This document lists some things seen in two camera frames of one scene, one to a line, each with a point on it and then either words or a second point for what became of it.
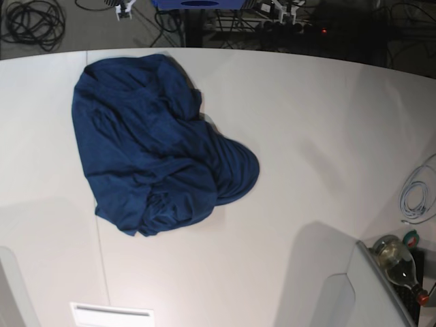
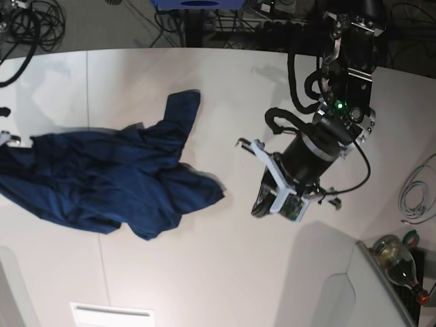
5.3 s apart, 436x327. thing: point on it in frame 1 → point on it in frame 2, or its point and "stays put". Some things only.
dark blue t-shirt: (153, 164) → (99, 179)
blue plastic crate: (199, 5) stays put
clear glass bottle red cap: (399, 265) stays put
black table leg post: (193, 27) stays put
